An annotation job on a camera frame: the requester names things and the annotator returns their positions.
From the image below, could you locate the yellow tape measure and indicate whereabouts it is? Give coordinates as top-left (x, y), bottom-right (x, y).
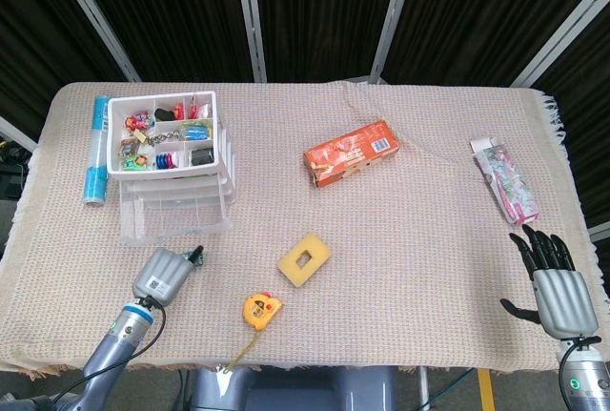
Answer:
top-left (223, 291), bottom-right (284, 374)

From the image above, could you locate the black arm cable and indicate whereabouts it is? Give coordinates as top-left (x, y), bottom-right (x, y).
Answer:
top-left (557, 334), bottom-right (601, 411)
top-left (61, 300), bottom-right (168, 401)

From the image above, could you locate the metal keychain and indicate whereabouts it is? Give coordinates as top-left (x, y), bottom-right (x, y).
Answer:
top-left (147, 128), bottom-right (187, 145)

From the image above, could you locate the orange cardboard box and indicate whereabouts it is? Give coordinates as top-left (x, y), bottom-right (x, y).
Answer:
top-left (303, 118), bottom-right (401, 189)

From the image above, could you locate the beige woven tablecloth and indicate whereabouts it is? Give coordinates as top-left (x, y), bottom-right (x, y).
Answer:
top-left (0, 79), bottom-right (610, 377)

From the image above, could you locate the floral tissue packet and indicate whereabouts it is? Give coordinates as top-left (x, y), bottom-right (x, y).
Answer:
top-left (469, 136), bottom-right (541, 226)

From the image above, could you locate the small green electronic part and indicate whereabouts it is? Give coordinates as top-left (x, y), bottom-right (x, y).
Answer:
top-left (183, 248), bottom-right (208, 269)

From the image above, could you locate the blue plastic wrap roll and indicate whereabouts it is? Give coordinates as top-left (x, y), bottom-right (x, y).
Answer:
top-left (81, 94), bottom-right (112, 206)

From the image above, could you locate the dark pleated curtain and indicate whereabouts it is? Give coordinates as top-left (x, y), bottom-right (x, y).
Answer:
top-left (0, 0), bottom-right (610, 240)

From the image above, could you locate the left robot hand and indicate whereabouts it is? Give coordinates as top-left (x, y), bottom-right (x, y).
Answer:
top-left (131, 244), bottom-right (206, 310)

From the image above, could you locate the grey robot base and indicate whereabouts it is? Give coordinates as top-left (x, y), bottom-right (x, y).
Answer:
top-left (190, 365), bottom-right (399, 411)

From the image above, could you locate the clear plastic drawer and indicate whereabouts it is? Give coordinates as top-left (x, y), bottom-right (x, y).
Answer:
top-left (117, 185), bottom-right (234, 245)

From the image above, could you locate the blue clips packet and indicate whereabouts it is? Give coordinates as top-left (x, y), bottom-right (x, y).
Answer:
top-left (183, 118), bottom-right (212, 141)

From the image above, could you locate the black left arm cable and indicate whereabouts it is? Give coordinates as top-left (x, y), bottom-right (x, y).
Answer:
top-left (61, 300), bottom-right (168, 401)

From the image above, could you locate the white compartment organizer box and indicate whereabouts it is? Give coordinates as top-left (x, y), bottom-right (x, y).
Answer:
top-left (105, 90), bottom-right (238, 205)

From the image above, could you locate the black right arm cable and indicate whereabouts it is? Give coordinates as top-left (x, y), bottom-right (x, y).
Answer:
top-left (557, 334), bottom-right (601, 411)

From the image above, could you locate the white screen frame post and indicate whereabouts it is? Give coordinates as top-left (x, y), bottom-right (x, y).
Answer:
top-left (47, 0), bottom-right (143, 83)
top-left (369, 0), bottom-right (420, 84)
top-left (509, 0), bottom-right (610, 88)
top-left (233, 0), bottom-right (268, 83)

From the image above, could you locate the stack of coloured discs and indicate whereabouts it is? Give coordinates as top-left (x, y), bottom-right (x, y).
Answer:
top-left (154, 151), bottom-right (181, 170)

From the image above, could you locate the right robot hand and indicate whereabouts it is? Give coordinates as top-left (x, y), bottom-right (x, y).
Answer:
top-left (499, 224), bottom-right (600, 340)

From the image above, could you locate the white frame bar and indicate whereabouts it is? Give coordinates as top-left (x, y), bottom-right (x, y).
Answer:
top-left (0, 114), bottom-right (39, 154)

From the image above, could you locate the yellow sponge with hole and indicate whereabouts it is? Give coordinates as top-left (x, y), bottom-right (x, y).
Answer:
top-left (277, 232), bottom-right (333, 289)

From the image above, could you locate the red wrapped packet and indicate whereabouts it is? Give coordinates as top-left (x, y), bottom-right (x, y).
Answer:
top-left (187, 94), bottom-right (211, 119)

